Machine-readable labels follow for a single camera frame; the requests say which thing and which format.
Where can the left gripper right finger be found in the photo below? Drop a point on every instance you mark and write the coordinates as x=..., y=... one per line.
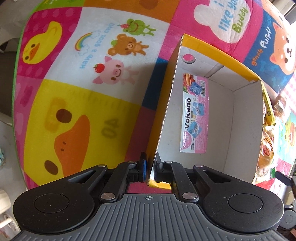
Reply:
x=175, y=174

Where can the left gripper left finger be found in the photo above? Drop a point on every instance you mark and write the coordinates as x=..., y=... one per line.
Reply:
x=118, y=179

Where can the pink Volcano snack packet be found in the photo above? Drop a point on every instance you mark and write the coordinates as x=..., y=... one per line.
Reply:
x=195, y=114

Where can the round bread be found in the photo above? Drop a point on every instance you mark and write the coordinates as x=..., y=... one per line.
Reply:
x=267, y=148

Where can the yellow cardboard box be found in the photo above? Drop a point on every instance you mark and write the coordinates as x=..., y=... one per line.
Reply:
x=210, y=111

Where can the yellow snack bar wrapper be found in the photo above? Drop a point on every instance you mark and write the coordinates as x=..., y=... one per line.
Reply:
x=269, y=115

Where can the colourful cartoon play mat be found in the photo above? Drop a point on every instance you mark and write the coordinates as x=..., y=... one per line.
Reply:
x=89, y=73

